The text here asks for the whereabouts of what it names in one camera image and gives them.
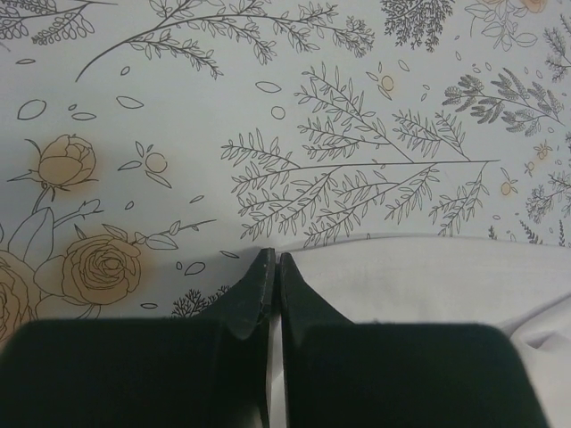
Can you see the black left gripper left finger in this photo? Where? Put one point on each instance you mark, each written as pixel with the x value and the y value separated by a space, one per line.
pixel 209 370

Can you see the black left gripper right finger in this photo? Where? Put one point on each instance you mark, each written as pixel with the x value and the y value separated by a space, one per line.
pixel 341 374

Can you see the white t shirt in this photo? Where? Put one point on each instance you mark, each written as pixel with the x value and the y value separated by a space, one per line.
pixel 522 289

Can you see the floral patterned table mat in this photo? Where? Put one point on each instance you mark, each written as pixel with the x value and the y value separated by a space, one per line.
pixel 149 148

